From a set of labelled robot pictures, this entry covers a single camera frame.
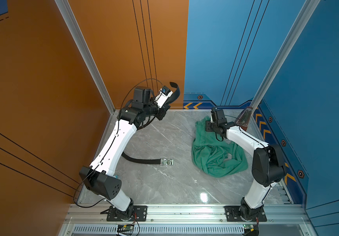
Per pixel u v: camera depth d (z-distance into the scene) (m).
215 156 0.87
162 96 0.61
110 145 0.45
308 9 0.70
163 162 0.91
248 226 0.72
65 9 0.70
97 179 0.41
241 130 0.62
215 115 0.74
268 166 0.48
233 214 0.72
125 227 0.71
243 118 0.99
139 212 0.74
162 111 0.63
